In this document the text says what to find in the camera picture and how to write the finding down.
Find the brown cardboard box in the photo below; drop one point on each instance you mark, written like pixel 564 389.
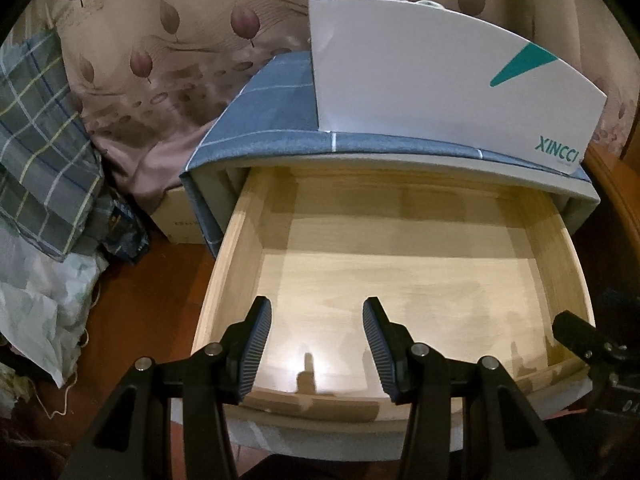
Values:
pixel 180 215

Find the wooden drawer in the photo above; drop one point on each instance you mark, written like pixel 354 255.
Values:
pixel 400 270

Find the white cardboard box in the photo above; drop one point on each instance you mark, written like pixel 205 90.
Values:
pixel 425 75

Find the blue printed packet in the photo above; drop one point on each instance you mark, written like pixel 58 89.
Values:
pixel 125 235

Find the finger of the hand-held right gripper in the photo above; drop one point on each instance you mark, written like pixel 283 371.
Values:
pixel 582 335

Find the grey plaid cloth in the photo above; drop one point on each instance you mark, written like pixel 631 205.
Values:
pixel 40 150

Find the blue checked cloth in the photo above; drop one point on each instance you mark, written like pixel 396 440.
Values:
pixel 280 110

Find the brown leaf-print bedsheet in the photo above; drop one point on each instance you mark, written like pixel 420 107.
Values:
pixel 175 60

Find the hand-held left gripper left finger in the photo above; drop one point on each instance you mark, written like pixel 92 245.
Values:
pixel 255 355

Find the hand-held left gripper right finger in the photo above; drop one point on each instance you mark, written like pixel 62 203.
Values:
pixel 377 355

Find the pale green crumpled cloth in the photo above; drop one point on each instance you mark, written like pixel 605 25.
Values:
pixel 40 310

